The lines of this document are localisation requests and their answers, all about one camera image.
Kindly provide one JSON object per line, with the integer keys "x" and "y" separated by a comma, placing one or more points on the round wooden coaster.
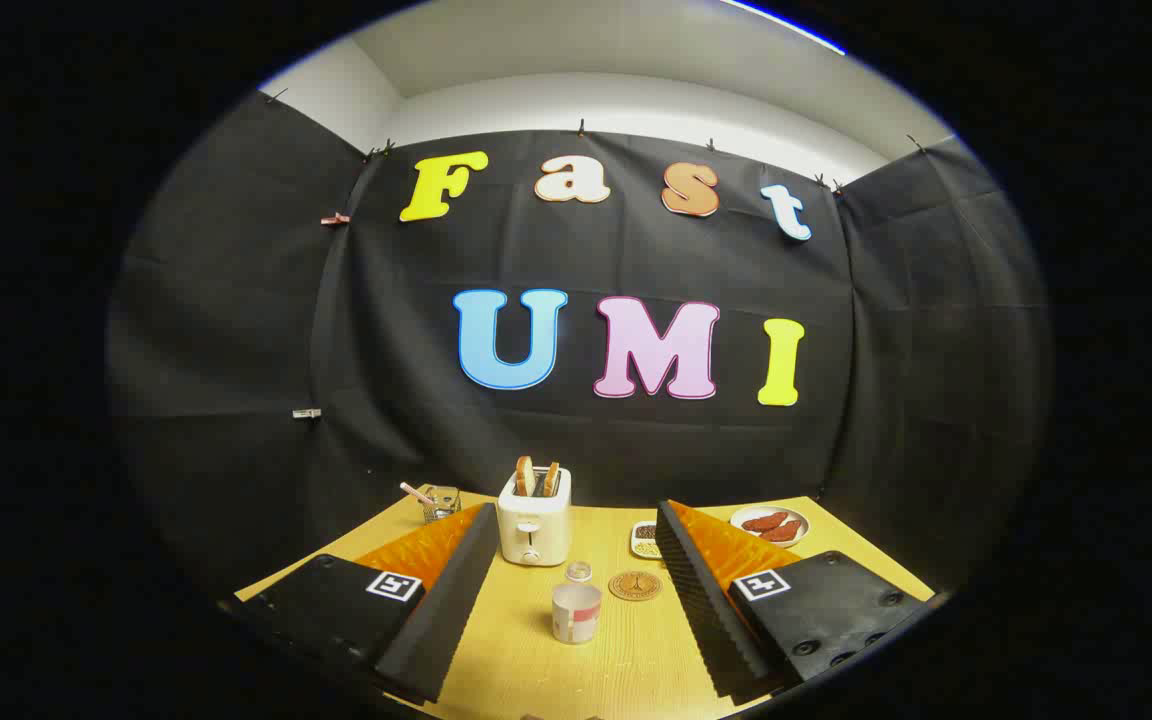
{"x": 635, "y": 585}

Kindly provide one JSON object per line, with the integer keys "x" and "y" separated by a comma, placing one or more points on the red striped straw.
{"x": 416, "y": 492}

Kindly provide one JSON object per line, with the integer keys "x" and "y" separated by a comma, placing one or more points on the white toaster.
{"x": 534, "y": 530}

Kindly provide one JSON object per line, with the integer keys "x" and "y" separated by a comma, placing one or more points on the clear juice bottle red label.
{"x": 576, "y": 615}

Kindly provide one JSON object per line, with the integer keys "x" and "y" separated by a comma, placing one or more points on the brown meat piece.
{"x": 764, "y": 521}
{"x": 784, "y": 531}

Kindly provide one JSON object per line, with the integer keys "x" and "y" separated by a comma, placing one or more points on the white round plate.
{"x": 746, "y": 514}

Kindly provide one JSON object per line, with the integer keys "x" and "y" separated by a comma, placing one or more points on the white divided dish with beans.
{"x": 645, "y": 540}

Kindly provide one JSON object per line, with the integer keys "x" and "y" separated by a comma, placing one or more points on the wooden table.
{"x": 536, "y": 665}

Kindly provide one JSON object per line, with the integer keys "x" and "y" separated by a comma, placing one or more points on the short bread slice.
{"x": 550, "y": 479}

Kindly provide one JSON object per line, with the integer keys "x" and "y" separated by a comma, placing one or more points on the pink clip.
{"x": 335, "y": 218}

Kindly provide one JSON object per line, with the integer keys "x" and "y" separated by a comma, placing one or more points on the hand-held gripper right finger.
{"x": 706, "y": 600}

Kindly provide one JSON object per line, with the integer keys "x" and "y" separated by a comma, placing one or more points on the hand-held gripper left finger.
{"x": 451, "y": 600}

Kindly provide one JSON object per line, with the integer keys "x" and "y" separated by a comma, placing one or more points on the tall bread slice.
{"x": 524, "y": 476}

